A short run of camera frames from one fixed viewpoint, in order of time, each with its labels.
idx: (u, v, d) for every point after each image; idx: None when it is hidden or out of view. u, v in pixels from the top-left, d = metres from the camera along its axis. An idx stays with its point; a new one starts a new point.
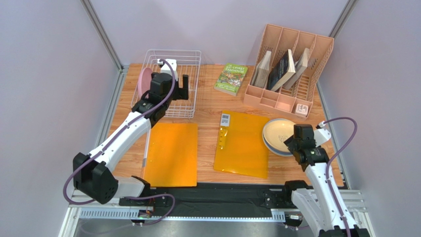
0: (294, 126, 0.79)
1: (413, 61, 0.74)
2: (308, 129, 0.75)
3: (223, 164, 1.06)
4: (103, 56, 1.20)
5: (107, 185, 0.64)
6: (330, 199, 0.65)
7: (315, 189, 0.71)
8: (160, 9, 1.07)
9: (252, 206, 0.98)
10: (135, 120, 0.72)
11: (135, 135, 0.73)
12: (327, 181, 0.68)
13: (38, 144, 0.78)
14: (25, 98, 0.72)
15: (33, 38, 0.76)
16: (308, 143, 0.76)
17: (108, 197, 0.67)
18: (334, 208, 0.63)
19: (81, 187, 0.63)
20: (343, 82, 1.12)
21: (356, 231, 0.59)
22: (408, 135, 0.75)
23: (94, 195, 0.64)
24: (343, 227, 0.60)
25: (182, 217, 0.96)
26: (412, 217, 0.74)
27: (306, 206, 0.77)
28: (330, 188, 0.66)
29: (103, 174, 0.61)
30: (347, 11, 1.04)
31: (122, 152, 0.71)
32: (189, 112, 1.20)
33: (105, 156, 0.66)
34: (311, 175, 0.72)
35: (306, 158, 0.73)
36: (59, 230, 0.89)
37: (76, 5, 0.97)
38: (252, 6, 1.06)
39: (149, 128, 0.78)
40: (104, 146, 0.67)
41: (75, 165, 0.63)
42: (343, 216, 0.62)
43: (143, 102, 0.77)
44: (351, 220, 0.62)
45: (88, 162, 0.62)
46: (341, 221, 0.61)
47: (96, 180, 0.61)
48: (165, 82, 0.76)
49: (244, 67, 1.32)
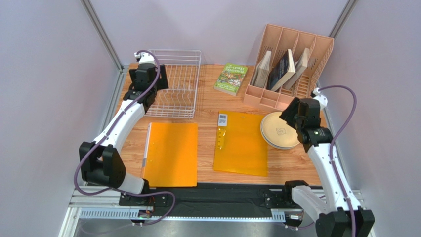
0: (301, 102, 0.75)
1: (413, 62, 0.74)
2: (315, 107, 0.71)
3: (223, 164, 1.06)
4: (103, 56, 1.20)
5: (118, 167, 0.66)
6: (334, 181, 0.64)
7: (317, 170, 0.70)
8: (160, 9, 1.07)
9: (252, 206, 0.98)
10: (130, 105, 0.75)
11: (133, 118, 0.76)
12: (331, 163, 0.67)
13: (38, 145, 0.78)
14: (25, 98, 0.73)
15: (34, 39, 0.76)
16: (312, 121, 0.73)
17: (118, 181, 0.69)
18: (338, 190, 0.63)
19: (92, 176, 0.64)
20: (343, 82, 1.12)
21: (360, 213, 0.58)
22: (408, 136, 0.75)
23: (105, 182, 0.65)
24: (347, 209, 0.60)
25: (182, 217, 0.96)
26: (412, 217, 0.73)
27: (306, 199, 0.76)
28: (335, 170, 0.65)
29: (113, 155, 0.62)
30: (347, 11, 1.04)
31: (125, 133, 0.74)
32: (189, 112, 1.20)
33: (110, 139, 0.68)
34: (314, 155, 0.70)
35: (308, 138, 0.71)
36: (59, 230, 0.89)
37: (76, 6, 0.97)
38: (252, 7, 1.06)
39: (143, 113, 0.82)
40: (107, 132, 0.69)
41: (81, 155, 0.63)
42: (347, 197, 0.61)
43: (132, 92, 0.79)
44: (355, 202, 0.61)
45: (95, 149, 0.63)
46: (345, 203, 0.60)
47: (107, 164, 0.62)
48: (150, 68, 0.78)
49: (244, 67, 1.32)
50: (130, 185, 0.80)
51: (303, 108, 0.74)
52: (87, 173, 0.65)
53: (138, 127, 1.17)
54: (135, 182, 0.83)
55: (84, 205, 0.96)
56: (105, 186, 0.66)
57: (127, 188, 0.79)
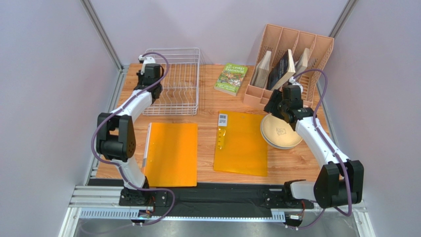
0: (283, 88, 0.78)
1: (413, 62, 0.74)
2: (296, 90, 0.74)
3: (223, 164, 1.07)
4: (103, 56, 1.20)
5: (132, 138, 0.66)
6: (322, 142, 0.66)
7: (306, 140, 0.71)
8: (160, 9, 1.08)
9: (252, 206, 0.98)
10: (141, 92, 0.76)
11: (143, 102, 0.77)
12: (316, 130, 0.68)
13: (39, 145, 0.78)
14: (24, 99, 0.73)
15: (34, 39, 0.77)
16: (296, 103, 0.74)
17: (132, 154, 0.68)
18: (326, 148, 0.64)
19: (106, 146, 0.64)
20: (343, 82, 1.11)
21: (350, 164, 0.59)
22: (408, 136, 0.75)
23: (119, 150, 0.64)
24: (337, 163, 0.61)
25: (182, 217, 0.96)
26: (412, 217, 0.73)
27: (305, 185, 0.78)
28: (321, 135, 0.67)
29: (129, 121, 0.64)
30: (347, 11, 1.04)
31: (136, 114, 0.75)
32: (192, 109, 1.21)
33: (125, 112, 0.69)
34: (301, 129, 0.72)
35: (294, 116, 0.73)
36: (59, 230, 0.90)
37: (76, 6, 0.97)
38: (252, 7, 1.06)
39: (149, 102, 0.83)
40: (122, 106, 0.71)
41: (98, 124, 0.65)
42: (335, 151, 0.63)
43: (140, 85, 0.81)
44: (344, 156, 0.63)
45: (112, 116, 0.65)
46: (334, 158, 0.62)
47: (123, 131, 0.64)
48: (156, 65, 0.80)
49: (244, 67, 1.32)
50: (130, 177, 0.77)
51: (285, 93, 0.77)
52: (102, 143, 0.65)
53: (138, 127, 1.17)
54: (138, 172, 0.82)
55: (84, 205, 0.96)
56: (118, 157, 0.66)
57: (130, 177, 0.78)
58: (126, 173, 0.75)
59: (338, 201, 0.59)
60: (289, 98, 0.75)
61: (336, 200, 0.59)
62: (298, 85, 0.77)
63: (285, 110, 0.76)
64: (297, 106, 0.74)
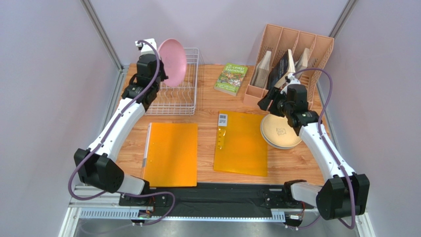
0: (288, 89, 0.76)
1: (413, 61, 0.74)
2: (303, 92, 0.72)
3: (223, 164, 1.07)
4: (103, 56, 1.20)
5: (113, 175, 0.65)
6: (327, 154, 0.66)
7: (310, 148, 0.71)
8: (159, 9, 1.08)
9: (252, 206, 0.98)
10: (126, 107, 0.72)
11: (131, 120, 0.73)
12: (321, 138, 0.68)
13: (39, 145, 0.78)
14: (25, 99, 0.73)
15: (34, 39, 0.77)
16: (301, 106, 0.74)
17: (116, 185, 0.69)
18: (332, 160, 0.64)
19: (89, 181, 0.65)
20: (343, 82, 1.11)
21: (355, 177, 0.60)
22: (409, 135, 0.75)
23: (102, 187, 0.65)
24: (342, 177, 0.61)
25: (182, 217, 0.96)
26: (412, 217, 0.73)
27: (305, 187, 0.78)
28: (326, 144, 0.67)
29: (106, 165, 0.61)
30: (347, 11, 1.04)
31: (123, 136, 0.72)
32: (190, 109, 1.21)
33: (105, 147, 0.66)
34: (304, 135, 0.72)
35: (298, 121, 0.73)
36: (59, 230, 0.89)
37: (76, 6, 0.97)
38: (252, 7, 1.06)
39: (143, 111, 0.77)
40: (102, 138, 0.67)
41: (77, 161, 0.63)
42: (341, 165, 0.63)
43: (131, 88, 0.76)
44: (349, 169, 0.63)
45: (90, 156, 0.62)
46: (340, 172, 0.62)
47: (102, 174, 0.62)
48: (151, 62, 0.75)
49: (244, 67, 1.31)
50: (128, 187, 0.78)
51: (291, 94, 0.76)
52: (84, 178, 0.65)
53: (138, 127, 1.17)
54: (134, 182, 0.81)
55: (84, 205, 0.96)
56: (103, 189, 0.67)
57: (126, 190, 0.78)
58: (122, 188, 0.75)
59: (341, 213, 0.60)
60: (294, 99, 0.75)
61: (339, 213, 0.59)
62: (300, 84, 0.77)
63: (289, 112, 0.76)
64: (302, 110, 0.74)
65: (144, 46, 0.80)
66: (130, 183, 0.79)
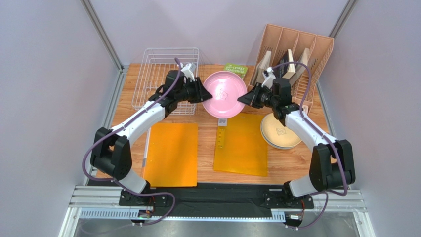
0: (273, 84, 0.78)
1: (413, 61, 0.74)
2: (286, 86, 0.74)
3: (223, 164, 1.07)
4: (103, 56, 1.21)
5: (125, 161, 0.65)
6: (310, 129, 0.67)
7: (297, 132, 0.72)
8: (159, 9, 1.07)
9: (252, 206, 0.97)
10: (151, 106, 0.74)
11: (153, 118, 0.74)
12: (304, 120, 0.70)
13: (39, 145, 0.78)
14: (25, 99, 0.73)
15: (34, 39, 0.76)
16: (285, 99, 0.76)
17: (122, 176, 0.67)
18: (315, 133, 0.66)
19: (99, 162, 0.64)
20: (343, 82, 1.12)
21: (338, 142, 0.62)
22: (408, 136, 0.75)
23: (109, 171, 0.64)
24: (326, 143, 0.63)
25: (182, 217, 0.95)
26: (412, 217, 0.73)
27: (303, 178, 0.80)
28: (308, 122, 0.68)
29: (124, 146, 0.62)
30: (347, 11, 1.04)
31: (142, 130, 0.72)
32: (190, 109, 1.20)
33: (126, 132, 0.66)
34: (290, 123, 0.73)
35: (282, 113, 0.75)
36: (59, 230, 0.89)
37: (76, 6, 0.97)
38: (252, 7, 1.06)
39: (162, 118, 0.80)
40: (125, 123, 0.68)
41: (96, 138, 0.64)
42: (323, 135, 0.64)
43: (158, 95, 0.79)
44: (331, 138, 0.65)
45: (109, 136, 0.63)
46: (323, 140, 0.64)
47: (116, 154, 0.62)
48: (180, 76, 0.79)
49: (244, 67, 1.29)
50: (131, 181, 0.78)
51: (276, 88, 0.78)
52: (95, 158, 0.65)
53: None
54: (136, 181, 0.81)
55: (85, 205, 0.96)
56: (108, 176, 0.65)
57: (128, 184, 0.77)
58: (125, 181, 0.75)
59: (333, 180, 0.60)
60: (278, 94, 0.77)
61: (330, 180, 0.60)
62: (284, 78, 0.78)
63: (275, 106, 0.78)
64: (285, 102, 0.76)
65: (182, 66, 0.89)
66: (133, 179, 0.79)
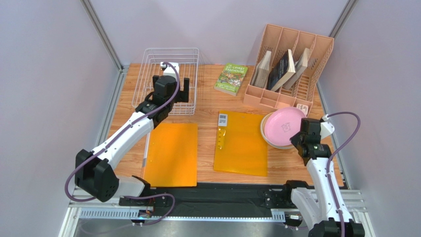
0: (302, 120, 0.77)
1: (413, 60, 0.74)
2: (315, 124, 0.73)
3: (222, 164, 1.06)
4: (103, 56, 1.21)
5: (109, 182, 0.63)
6: (328, 193, 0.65)
7: (315, 184, 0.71)
8: (159, 9, 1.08)
9: (252, 206, 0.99)
10: (138, 120, 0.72)
11: (138, 133, 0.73)
12: (327, 176, 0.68)
13: (38, 145, 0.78)
14: (25, 98, 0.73)
15: (33, 39, 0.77)
16: (314, 139, 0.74)
17: (108, 195, 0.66)
18: (331, 201, 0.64)
19: (84, 184, 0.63)
20: (343, 82, 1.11)
21: (351, 225, 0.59)
22: (408, 136, 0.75)
23: (94, 192, 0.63)
24: (338, 220, 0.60)
25: (182, 217, 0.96)
26: (413, 218, 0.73)
27: (303, 203, 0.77)
28: (329, 182, 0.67)
29: (105, 171, 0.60)
30: (347, 11, 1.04)
31: (127, 147, 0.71)
32: (190, 109, 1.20)
33: (107, 153, 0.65)
34: (312, 169, 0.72)
35: (308, 151, 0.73)
36: (59, 230, 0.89)
37: (75, 5, 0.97)
38: (252, 7, 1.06)
39: (152, 128, 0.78)
40: (107, 143, 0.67)
41: (77, 162, 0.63)
42: (339, 208, 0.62)
43: (146, 104, 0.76)
44: (347, 215, 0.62)
45: (91, 159, 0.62)
46: (336, 215, 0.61)
47: (98, 178, 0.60)
48: (169, 83, 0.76)
49: (244, 67, 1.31)
50: (125, 191, 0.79)
51: (304, 125, 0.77)
52: (79, 180, 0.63)
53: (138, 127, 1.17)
54: (132, 187, 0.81)
55: (84, 205, 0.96)
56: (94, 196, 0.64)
57: (123, 192, 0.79)
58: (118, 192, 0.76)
59: None
60: (306, 130, 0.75)
61: None
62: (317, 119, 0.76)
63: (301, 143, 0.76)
64: (314, 142, 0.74)
65: (166, 67, 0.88)
66: (128, 187, 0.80)
